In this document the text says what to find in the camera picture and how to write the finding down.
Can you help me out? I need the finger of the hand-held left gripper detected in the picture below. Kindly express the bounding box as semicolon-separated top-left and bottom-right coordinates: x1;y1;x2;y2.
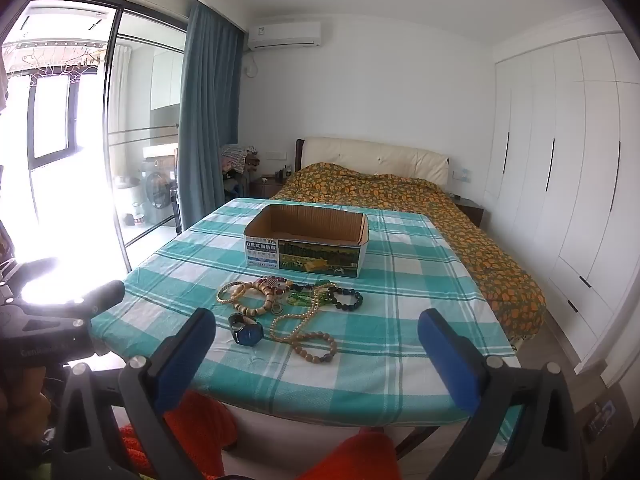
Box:
80;279;126;320

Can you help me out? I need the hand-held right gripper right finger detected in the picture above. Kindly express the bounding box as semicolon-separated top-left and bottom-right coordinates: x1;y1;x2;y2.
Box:
417;308;593;480

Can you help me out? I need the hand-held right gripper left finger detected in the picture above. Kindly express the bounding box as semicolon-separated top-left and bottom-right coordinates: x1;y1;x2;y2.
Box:
50;307;217;480

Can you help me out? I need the blue-faced wristwatch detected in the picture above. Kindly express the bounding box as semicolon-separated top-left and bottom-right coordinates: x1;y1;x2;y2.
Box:
228;312;265;347

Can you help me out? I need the cream square-bead bracelet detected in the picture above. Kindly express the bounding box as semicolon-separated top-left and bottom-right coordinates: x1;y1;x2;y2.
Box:
234;284;279;319

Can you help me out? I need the dark bead bracelet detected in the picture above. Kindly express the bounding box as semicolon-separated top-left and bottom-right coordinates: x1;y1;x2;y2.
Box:
327;287;364;312

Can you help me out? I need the wooden round-bead bracelet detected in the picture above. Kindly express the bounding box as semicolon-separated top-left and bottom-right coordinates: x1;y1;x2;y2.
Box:
292;331;339;364

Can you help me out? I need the printed cardboard box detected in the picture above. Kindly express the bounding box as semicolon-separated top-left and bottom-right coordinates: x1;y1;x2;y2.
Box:
243;204;370;279

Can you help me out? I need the green bead jewelry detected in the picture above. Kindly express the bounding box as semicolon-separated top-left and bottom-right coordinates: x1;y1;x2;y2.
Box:
290;282;337;311

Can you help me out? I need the person's left hand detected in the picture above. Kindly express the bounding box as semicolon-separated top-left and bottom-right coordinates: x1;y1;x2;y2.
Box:
0;366;52;441

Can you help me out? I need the teal plaid bed sheet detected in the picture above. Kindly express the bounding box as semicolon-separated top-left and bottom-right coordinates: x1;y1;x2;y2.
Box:
90;197;523;431

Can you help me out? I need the washing machine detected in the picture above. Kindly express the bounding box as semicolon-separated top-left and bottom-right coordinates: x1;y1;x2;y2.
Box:
142;157;179;212

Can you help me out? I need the orange floral quilt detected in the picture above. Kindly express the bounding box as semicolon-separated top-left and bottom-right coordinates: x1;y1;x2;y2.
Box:
270;161;547;341

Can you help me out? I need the orange knitted garment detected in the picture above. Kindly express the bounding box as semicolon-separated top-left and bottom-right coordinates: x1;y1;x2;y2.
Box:
119;389;401;480

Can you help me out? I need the wooden nightstand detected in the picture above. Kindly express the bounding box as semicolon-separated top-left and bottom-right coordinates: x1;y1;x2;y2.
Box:
250;175;287;199
454;197;486;228

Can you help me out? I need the sliding glass door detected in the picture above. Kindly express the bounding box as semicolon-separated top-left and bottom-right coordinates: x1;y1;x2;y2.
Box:
102;5;192;261

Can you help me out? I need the black-framed window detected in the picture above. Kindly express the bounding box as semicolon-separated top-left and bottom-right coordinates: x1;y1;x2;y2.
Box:
0;75;85;173

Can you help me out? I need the pile of clothes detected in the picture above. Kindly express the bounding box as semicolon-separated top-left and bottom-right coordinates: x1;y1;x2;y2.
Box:
217;145;262;197

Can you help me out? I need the blue curtain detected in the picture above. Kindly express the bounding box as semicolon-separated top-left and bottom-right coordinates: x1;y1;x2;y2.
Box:
177;2;248;231

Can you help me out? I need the cream padded headboard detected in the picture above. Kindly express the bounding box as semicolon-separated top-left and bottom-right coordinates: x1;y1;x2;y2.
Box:
295;136;451;186

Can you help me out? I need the white wardrobe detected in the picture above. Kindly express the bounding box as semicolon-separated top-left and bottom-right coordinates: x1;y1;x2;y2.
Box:
482;27;640;376

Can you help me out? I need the white air conditioner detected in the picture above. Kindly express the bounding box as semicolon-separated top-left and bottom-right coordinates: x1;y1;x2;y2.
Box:
245;21;323;52

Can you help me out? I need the red bead bracelet with pendant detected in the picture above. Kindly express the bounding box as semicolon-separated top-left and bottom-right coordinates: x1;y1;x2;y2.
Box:
255;276;294;297

